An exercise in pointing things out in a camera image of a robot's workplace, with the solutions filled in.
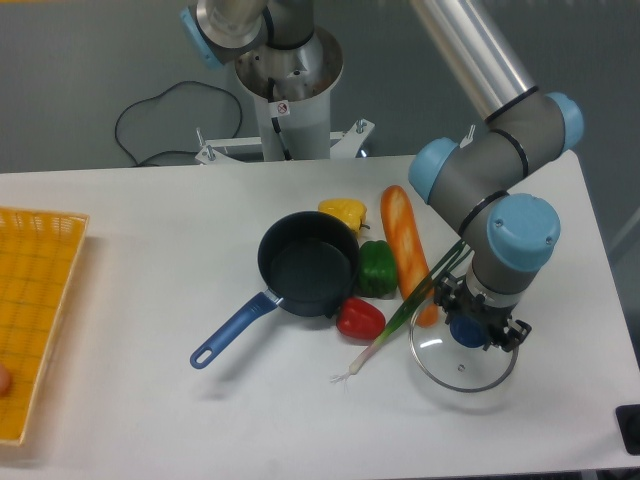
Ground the yellow woven basket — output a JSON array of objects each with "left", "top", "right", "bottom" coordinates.
[{"left": 1, "top": 207, "right": 90, "bottom": 446}]

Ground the yellow bell pepper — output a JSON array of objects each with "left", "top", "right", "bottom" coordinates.
[{"left": 317, "top": 198, "right": 368, "bottom": 236}]

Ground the black device at table edge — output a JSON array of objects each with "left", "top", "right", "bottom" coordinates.
[{"left": 615, "top": 404, "right": 640, "bottom": 456}]

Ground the orange bread loaf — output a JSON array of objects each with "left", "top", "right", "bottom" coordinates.
[{"left": 380, "top": 185, "right": 430, "bottom": 300}]

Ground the green spring onion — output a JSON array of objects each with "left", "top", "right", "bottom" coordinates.
[{"left": 330, "top": 240, "right": 471, "bottom": 384}]

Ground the green bell pepper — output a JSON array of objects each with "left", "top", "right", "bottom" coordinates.
[{"left": 357, "top": 240, "right": 398, "bottom": 298}]

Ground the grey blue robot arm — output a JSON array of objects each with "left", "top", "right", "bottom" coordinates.
[{"left": 180, "top": 1, "right": 584, "bottom": 351}]

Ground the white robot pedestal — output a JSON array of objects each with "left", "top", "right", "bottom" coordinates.
[{"left": 193, "top": 27, "right": 376, "bottom": 165}]

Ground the red bell pepper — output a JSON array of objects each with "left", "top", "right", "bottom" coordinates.
[{"left": 336, "top": 297, "right": 386, "bottom": 340}]

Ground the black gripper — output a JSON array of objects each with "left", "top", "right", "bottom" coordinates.
[{"left": 434, "top": 273, "right": 532, "bottom": 351}]

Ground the glass lid with blue knob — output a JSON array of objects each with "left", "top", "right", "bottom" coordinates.
[{"left": 409, "top": 301, "right": 518, "bottom": 393}]

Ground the dark saucepan with blue handle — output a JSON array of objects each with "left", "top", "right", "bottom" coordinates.
[{"left": 190, "top": 211, "right": 360, "bottom": 369}]

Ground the black cable on floor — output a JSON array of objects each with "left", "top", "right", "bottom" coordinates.
[{"left": 114, "top": 80, "right": 244, "bottom": 168}]

